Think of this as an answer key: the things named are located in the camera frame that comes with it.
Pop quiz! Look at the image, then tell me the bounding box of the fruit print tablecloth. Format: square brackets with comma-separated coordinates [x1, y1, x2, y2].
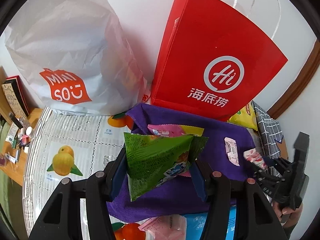
[22, 107, 130, 233]

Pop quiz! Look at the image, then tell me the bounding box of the yellow potato chips bag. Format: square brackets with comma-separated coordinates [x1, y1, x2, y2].
[227, 101, 258, 131]

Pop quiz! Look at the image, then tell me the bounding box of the green triangular snack bag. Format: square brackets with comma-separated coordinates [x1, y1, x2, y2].
[124, 133, 208, 202]

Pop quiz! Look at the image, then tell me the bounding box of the patterned book red cover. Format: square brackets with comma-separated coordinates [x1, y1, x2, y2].
[2, 75, 29, 118]

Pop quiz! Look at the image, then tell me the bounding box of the brown wooden door frame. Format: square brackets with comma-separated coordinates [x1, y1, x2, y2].
[267, 40, 320, 119]

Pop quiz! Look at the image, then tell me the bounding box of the pink yellow snack bag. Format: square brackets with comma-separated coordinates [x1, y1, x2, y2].
[148, 124, 206, 185]

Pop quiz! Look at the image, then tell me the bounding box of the pink wowo snack packet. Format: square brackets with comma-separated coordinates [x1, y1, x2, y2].
[224, 137, 240, 166]

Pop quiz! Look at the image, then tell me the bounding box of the pink white striped snack packet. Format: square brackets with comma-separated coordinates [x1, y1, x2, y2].
[244, 148, 268, 171]

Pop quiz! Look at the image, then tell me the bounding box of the pink panda snack bag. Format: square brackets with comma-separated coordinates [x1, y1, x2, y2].
[138, 215, 187, 240]

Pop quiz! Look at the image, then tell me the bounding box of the person right hand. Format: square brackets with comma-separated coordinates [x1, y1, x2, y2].
[272, 201, 303, 228]

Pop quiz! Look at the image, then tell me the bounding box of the wooden side desk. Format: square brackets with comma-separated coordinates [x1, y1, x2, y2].
[0, 107, 43, 187]

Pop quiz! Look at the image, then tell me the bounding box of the purple cloth tray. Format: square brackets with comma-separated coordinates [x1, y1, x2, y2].
[106, 102, 258, 223]

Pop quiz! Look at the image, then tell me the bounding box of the red Haidilao paper bag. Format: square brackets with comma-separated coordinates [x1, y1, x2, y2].
[151, 0, 287, 121]

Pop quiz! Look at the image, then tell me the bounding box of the blue tissue pack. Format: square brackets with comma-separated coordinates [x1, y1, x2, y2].
[183, 205, 236, 240]

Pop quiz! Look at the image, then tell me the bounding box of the white Miniso plastic bag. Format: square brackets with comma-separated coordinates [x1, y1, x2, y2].
[5, 0, 147, 115]

